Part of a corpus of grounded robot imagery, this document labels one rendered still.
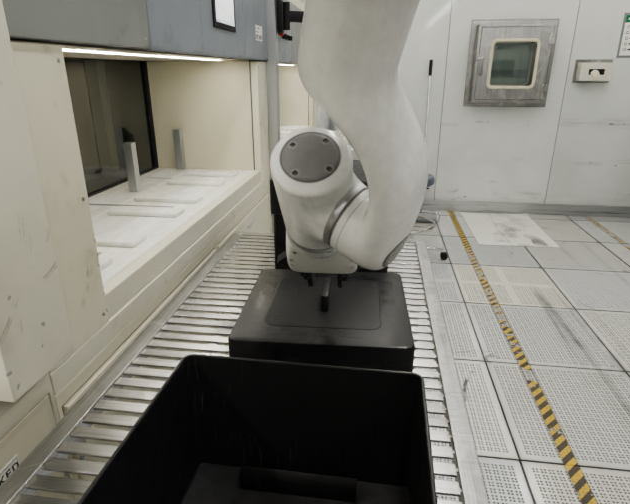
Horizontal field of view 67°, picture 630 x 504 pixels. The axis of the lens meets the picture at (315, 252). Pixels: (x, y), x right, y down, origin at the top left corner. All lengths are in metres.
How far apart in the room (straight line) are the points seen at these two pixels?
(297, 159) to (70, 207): 0.45
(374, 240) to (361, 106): 0.13
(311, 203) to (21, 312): 0.39
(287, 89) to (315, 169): 2.97
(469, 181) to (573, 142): 0.92
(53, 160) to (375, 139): 0.52
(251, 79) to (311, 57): 1.52
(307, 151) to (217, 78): 1.50
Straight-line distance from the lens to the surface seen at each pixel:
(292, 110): 3.43
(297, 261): 0.66
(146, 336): 1.00
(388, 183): 0.43
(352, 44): 0.40
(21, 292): 0.68
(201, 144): 2.02
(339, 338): 0.74
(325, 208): 0.49
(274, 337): 0.75
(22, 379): 0.70
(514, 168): 4.75
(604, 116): 4.91
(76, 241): 0.85
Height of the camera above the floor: 1.24
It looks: 21 degrees down
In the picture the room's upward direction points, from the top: straight up
